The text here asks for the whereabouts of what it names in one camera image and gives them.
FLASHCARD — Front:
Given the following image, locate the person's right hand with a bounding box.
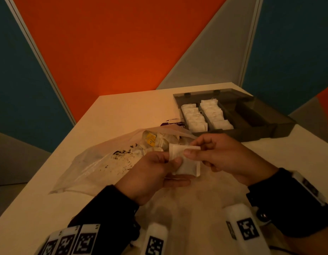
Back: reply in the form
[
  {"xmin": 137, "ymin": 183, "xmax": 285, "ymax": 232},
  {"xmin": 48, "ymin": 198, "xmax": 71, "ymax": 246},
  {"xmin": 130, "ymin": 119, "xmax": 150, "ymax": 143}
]
[{"xmin": 183, "ymin": 133, "xmax": 279, "ymax": 187}]

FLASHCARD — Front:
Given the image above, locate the purple white card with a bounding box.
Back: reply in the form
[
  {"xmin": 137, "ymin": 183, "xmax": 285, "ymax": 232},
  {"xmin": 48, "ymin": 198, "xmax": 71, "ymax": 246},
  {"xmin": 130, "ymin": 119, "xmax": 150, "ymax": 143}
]
[{"xmin": 160, "ymin": 118, "xmax": 186, "ymax": 128}]

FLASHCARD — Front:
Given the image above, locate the person's left hand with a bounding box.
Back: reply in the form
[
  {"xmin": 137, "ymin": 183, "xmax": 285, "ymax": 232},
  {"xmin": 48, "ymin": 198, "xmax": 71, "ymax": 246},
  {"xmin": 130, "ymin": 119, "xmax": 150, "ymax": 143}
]
[{"xmin": 115, "ymin": 151, "xmax": 192, "ymax": 206}]

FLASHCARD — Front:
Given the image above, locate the black wrist strap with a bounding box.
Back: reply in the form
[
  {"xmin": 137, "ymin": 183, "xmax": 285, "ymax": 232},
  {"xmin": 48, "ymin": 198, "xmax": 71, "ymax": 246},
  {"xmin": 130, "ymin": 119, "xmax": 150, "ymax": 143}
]
[
  {"xmin": 246, "ymin": 168, "xmax": 328, "ymax": 239},
  {"xmin": 68, "ymin": 185, "xmax": 141, "ymax": 255}
]

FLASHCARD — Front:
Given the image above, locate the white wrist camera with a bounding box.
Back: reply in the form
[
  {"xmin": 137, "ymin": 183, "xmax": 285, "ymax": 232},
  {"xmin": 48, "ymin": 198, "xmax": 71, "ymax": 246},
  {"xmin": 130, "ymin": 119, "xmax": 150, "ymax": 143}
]
[
  {"xmin": 224, "ymin": 204, "xmax": 271, "ymax": 255},
  {"xmin": 140, "ymin": 222, "xmax": 169, "ymax": 255}
]

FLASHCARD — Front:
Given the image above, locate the black cable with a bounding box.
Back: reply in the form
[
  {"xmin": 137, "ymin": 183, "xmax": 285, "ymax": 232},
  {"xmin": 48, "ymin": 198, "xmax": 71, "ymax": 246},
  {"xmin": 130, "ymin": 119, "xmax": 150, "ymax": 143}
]
[{"xmin": 269, "ymin": 245, "xmax": 300, "ymax": 255}]

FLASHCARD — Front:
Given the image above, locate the person's right forearm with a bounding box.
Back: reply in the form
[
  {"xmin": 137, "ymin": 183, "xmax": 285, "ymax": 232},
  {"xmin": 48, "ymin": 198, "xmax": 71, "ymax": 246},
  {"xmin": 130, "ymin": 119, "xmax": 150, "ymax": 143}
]
[{"xmin": 283, "ymin": 231, "xmax": 328, "ymax": 255}]

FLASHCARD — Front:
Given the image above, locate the clear plastic bag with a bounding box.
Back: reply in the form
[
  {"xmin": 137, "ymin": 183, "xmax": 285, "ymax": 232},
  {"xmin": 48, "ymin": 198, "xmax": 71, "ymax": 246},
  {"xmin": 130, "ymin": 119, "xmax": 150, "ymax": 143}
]
[{"xmin": 49, "ymin": 124, "xmax": 199, "ymax": 197}]

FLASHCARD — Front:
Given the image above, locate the dark compartment organizer box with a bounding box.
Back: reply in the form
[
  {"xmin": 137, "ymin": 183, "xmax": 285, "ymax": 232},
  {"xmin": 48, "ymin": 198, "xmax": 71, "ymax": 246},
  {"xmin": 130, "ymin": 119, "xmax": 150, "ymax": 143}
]
[{"xmin": 173, "ymin": 88, "xmax": 297, "ymax": 142}]

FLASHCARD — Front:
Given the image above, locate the pile of paper tea bags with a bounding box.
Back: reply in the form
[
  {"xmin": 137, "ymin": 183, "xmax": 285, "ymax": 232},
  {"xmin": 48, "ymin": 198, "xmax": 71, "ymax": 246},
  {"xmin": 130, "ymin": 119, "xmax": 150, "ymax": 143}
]
[{"xmin": 132, "ymin": 130, "xmax": 191, "ymax": 154}]

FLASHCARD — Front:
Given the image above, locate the white square tea bag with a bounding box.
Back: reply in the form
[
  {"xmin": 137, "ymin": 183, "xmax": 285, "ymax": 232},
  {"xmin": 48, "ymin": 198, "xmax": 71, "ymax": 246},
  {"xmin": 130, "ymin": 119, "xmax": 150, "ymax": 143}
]
[{"xmin": 168, "ymin": 143, "xmax": 202, "ymax": 177}]

